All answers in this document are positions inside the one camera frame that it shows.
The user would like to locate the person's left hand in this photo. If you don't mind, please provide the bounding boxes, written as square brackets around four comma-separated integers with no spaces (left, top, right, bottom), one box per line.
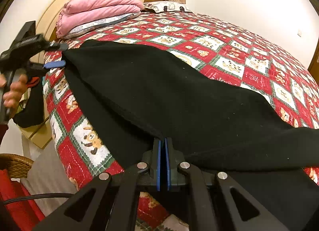
[3,74,28,118]

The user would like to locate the black pants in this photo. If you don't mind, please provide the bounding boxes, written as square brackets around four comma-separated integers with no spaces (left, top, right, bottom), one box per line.
[60,39,319,231]

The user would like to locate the white patterned pillow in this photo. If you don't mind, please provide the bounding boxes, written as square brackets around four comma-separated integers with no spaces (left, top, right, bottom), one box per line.
[144,1,191,13]

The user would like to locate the pink folded blanket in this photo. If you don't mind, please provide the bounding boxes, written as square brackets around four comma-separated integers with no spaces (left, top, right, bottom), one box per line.
[56,0,144,38]

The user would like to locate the wicker basket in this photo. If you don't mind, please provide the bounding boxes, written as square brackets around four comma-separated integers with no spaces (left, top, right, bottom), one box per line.
[0,153,33,178]

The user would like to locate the grey patterned pillow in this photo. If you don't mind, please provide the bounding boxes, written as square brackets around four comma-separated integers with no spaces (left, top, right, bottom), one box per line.
[61,11,142,39]

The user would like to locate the red patchwork bed quilt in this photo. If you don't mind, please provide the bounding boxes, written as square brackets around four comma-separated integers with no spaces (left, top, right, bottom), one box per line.
[43,10,319,231]

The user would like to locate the cream bedside table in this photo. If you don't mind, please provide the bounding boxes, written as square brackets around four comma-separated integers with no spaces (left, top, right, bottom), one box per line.
[19,111,52,161]

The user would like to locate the brown wooden door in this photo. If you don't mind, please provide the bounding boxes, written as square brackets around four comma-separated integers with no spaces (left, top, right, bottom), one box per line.
[308,47,319,84]

